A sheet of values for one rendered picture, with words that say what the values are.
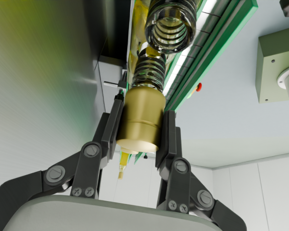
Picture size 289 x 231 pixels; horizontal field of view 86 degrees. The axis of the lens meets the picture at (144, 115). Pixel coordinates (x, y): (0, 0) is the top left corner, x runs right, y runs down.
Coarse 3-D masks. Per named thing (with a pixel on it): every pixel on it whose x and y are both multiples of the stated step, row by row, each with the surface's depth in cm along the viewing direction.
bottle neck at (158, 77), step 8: (144, 48) 15; (144, 56) 14; (152, 56) 14; (160, 56) 14; (136, 64) 15; (144, 64) 14; (152, 64) 14; (160, 64) 14; (136, 72) 14; (144, 72) 13; (152, 72) 13; (160, 72) 14; (136, 80) 13; (144, 80) 13; (152, 80) 13; (160, 80) 13; (160, 88) 13
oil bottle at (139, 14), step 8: (136, 0) 15; (136, 8) 15; (144, 8) 14; (136, 16) 15; (144, 16) 14; (136, 24) 15; (144, 24) 14; (136, 32) 15; (136, 40) 15; (144, 40) 15; (136, 48) 16; (136, 56) 17; (168, 56) 17
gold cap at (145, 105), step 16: (128, 96) 12; (144, 96) 12; (160, 96) 12; (128, 112) 11; (144, 112) 11; (160, 112) 12; (128, 128) 11; (144, 128) 11; (160, 128) 12; (128, 144) 11; (144, 144) 11; (160, 144) 12
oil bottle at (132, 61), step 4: (128, 56) 20; (132, 56) 20; (128, 60) 20; (132, 60) 20; (136, 60) 19; (128, 64) 20; (132, 64) 20; (168, 64) 20; (128, 68) 20; (132, 68) 20; (168, 68) 21; (128, 72) 21; (132, 72) 20; (128, 76) 21; (132, 76) 20; (128, 80) 22
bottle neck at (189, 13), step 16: (160, 0) 8; (176, 0) 8; (192, 0) 8; (160, 16) 8; (176, 16) 8; (192, 16) 8; (144, 32) 9; (160, 32) 10; (176, 32) 10; (192, 32) 8; (160, 48) 10; (176, 48) 10
